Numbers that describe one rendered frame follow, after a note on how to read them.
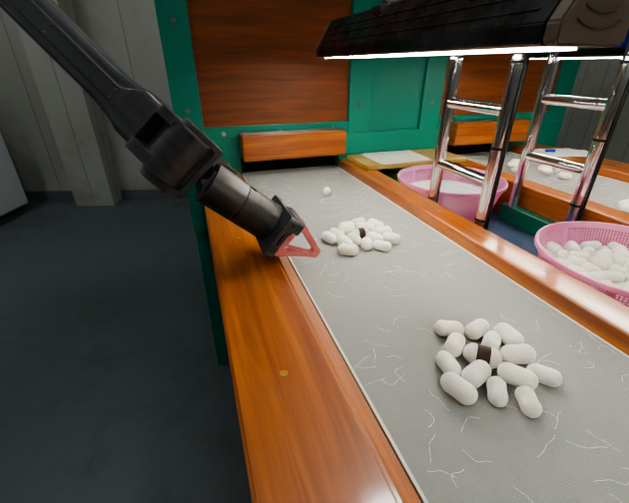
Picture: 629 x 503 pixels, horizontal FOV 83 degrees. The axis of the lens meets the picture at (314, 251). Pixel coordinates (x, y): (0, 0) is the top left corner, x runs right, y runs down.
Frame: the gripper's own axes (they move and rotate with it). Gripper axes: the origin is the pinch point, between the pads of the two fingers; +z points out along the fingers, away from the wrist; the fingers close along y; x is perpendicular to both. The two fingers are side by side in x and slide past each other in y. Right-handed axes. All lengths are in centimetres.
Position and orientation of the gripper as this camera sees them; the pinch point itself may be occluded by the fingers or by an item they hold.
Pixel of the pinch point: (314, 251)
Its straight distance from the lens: 56.3
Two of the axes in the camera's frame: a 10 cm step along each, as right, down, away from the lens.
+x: -6.2, 7.7, 1.7
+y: -3.2, -4.4, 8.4
